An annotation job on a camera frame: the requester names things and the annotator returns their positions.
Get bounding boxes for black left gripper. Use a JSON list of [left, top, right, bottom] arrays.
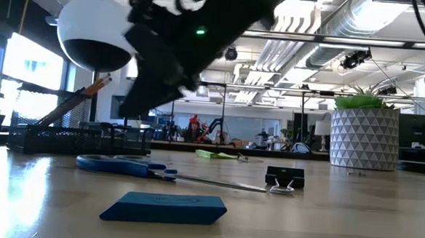
[[117, 0, 209, 122]]

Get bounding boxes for blue-handled scissors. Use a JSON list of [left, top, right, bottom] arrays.
[[74, 152, 269, 194]]

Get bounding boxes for black mesh desk organizer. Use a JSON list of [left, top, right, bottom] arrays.
[[6, 82, 157, 162]]

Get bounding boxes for blue eraser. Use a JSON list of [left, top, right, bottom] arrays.
[[99, 190, 229, 228]]

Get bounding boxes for person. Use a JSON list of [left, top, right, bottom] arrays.
[[181, 113, 208, 144]]

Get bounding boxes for white globe table lamp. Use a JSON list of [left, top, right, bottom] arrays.
[[52, 0, 140, 127]]

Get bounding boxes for green sticky note pad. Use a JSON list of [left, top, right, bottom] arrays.
[[194, 148, 239, 161]]

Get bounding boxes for white blue round object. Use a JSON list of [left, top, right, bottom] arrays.
[[290, 141, 312, 155]]

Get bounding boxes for black overhead light bar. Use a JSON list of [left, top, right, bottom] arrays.
[[240, 28, 425, 50]]

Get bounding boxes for white background table lamp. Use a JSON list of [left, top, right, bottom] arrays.
[[312, 119, 332, 152]]

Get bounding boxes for succulent in white geometric pot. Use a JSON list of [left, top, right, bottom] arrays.
[[328, 81, 404, 172]]

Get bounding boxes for dark background cabinet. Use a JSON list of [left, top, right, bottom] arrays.
[[397, 113, 425, 150]]

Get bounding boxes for background black frame rig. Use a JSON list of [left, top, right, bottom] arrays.
[[167, 78, 230, 146]]

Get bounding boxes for black overhead camera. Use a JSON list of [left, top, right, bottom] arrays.
[[223, 44, 239, 62]]

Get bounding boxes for black ceiling-mounted camera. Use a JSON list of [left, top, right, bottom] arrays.
[[340, 47, 373, 72], [376, 84, 398, 97]]

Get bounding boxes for silver ceiling air duct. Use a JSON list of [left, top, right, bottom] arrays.
[[304, 0, 424, 75]]

